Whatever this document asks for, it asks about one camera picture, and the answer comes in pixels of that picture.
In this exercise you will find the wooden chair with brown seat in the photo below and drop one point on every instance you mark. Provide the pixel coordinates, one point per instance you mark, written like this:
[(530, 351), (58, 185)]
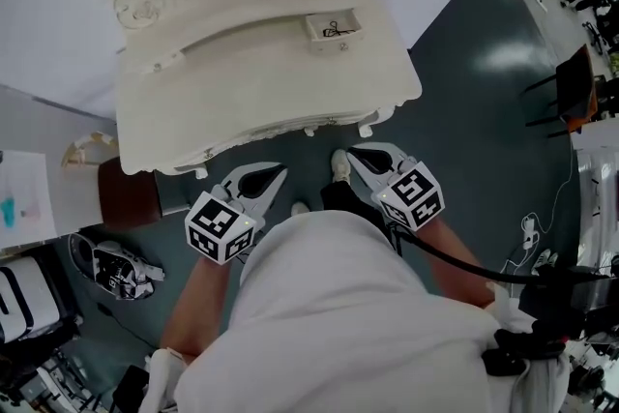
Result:
[(128, 193)]

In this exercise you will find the person's black trouser leg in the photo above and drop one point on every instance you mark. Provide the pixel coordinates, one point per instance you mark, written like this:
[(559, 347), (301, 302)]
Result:
[(348, 203)]

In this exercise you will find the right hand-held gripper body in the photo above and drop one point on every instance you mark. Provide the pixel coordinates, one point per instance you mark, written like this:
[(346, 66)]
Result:
[(411, 198)]

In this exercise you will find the black clamp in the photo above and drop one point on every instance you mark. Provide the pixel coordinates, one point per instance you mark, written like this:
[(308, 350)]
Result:
[(522, 350)]

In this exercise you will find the pair of white sneakers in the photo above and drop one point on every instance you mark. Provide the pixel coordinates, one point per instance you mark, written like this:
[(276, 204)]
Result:
[(544, 262)]

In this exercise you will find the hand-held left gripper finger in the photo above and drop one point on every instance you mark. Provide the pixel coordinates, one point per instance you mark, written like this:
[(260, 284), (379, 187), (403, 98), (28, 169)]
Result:
[(268, 203), (242, 171)]

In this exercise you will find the black chair with orange cushion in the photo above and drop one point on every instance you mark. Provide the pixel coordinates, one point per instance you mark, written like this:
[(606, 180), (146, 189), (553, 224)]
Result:
[(575, 84)]

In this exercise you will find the person's right white shoe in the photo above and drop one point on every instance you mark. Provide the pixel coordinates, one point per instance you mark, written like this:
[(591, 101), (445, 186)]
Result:
[(341, 165)]

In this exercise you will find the white and black robot part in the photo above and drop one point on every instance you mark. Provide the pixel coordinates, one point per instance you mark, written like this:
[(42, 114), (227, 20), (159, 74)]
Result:
[(116, 268)]

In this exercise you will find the white and black box device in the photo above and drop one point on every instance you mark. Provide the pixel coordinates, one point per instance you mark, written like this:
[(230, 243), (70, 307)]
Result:
[(26, 295)]

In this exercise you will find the small white drawer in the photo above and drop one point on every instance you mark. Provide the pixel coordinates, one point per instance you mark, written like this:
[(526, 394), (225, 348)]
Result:
[(164, 62), (333, 43)]

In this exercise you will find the white power strip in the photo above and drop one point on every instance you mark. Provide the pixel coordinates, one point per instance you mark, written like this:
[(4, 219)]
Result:
[(530, 233)]

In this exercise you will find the white cabinet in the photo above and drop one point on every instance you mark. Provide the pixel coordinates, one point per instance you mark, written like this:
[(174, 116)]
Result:
[(53, 135)]

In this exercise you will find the person's right forearm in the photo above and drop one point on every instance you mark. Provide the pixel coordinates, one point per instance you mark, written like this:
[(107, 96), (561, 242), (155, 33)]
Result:
[(454, 256)]

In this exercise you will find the person's white shirt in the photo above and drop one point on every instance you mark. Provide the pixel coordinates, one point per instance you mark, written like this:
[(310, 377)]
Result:
[(348, 319)]

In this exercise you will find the pale pink item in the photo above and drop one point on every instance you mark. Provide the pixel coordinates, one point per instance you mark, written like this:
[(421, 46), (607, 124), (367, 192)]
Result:
[(31, 211)]

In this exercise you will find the person's left forearm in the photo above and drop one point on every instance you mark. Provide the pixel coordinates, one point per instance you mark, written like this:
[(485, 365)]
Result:
[(198, 304)]

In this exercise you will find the person's white shoe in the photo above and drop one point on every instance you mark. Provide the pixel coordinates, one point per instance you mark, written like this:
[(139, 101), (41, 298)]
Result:
[(341, 165), (300, 209)]

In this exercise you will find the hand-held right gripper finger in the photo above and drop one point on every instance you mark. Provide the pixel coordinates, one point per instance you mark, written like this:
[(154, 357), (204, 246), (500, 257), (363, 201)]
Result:
[(382, 147), (368, 179)]

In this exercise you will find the person's left white shoe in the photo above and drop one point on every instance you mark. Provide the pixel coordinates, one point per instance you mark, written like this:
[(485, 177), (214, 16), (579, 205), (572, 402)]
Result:
[(300, 209)]

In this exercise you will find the teal item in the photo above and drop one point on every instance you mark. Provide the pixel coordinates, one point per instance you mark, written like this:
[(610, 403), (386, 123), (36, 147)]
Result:
[(8, 213)]

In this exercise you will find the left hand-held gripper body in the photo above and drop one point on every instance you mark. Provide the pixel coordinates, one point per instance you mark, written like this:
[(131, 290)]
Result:
[(217, 227)]

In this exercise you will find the white ornate dressing table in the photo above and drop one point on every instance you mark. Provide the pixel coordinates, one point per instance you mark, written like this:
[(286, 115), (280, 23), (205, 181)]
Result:
[(261, 97)]

